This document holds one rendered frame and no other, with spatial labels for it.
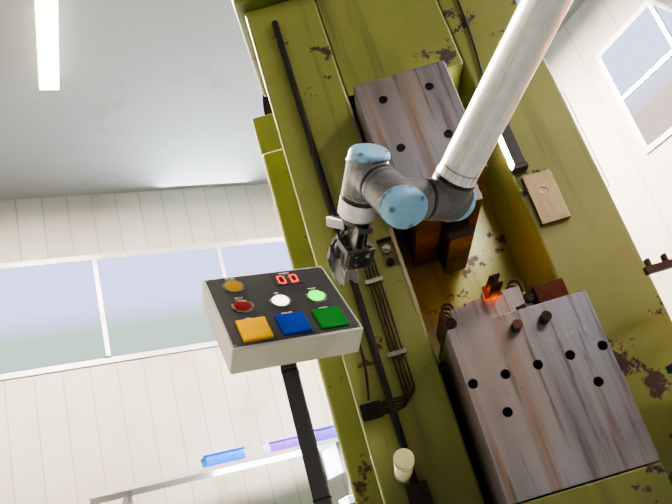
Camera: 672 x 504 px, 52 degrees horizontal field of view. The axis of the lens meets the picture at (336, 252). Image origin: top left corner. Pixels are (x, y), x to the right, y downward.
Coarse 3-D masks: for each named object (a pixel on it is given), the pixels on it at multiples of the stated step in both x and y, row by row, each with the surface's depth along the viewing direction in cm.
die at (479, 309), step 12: (516, 288) 187; (480, 300) 186; (492, 300) 186; (504, 300) 186; (516, 300) 185; (456, 312) 186; (468, 312) 185; (480, 312) 185; (492, 312) 185; (504, 312) 184
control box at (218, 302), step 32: (224, 288) 176; (256, 288) 178; (288, 288) 180; (320, 288) 182; (224, 320) 165; (352, 320) 173; (224, 352) 164; (256, 352) 161; (288, 352) 165; (320, 352) 169; (352, 352) 174
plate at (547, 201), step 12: (528, 180) 211; (540, 180) 211; (552, 180) 210; (528, 192) 210; (540, 192) 210; (552, 192) 209; (540, 204) 208; (552, 204) 207; (564, 204) 207; (540, 216) 206; (552, 216) 206; (564, 216) 206
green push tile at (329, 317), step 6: (336, 306) 175; (312, 312) 172; (318, 312) 172; (324, 312) 173; (330, 312) 173; (336, 312) 173; (342, 312) 174; (318, 318) 170; (324, 318) 171; (330, 318) 171; (336, 318) 171; (342, 318) 172; (324, 324) 169; (330, 324) 169; (336, 324) 169; (342, 324) 170; (348, 324) 170
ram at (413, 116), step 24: (408, 72) 215; (432, 72) 214; (360, 96) 214; (384, 96) 213; (408, 96) 212; (432, 96) 211; (456, 96) 210; (360, 120) 223; (384, 120) 210; (408, 120) 209; (432, 120) 208; (456, 120) 207; (384, 144) 207; (408, 144) 206; (432, 144) 205; (408, 168) 203; (432, 168) 202
